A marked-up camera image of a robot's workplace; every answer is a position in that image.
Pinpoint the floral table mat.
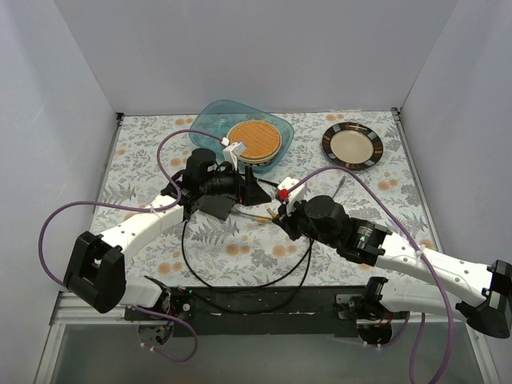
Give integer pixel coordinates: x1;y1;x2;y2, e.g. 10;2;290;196
90;111;436;286

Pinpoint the grey ethernet cable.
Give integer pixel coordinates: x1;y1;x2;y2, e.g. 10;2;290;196
234;175;348;221

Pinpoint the teal plastic container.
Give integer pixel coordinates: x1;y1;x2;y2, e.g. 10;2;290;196
190;99;294;174

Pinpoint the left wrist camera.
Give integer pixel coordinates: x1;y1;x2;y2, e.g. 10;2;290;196
220;137;246;171

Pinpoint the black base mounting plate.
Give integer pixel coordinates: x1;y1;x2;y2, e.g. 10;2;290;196
126;284;411;339

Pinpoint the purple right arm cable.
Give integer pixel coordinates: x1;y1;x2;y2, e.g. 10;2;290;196
287;166;455;383

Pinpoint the orange woven coaster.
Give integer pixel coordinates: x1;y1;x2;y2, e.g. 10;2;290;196
228;120;282;161

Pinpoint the aluminium frame rail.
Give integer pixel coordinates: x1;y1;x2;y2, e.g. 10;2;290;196
34;290;501;384

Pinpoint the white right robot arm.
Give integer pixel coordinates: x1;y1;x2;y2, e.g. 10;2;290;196
273;195;511;338

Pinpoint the dark rimmed ceramic plate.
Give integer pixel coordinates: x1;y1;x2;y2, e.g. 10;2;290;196
322;122;384;171

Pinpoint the black network switch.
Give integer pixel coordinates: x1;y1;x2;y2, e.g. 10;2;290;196
199;194;241;221

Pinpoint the striped cream bowl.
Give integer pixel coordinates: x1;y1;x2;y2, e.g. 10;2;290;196
228;129;282;166

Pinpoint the black ethernet cable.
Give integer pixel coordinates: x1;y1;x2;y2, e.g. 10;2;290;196
191;178;317;314
180;219;313;290

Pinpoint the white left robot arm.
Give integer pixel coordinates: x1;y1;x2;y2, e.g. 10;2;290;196
63;148;271;320

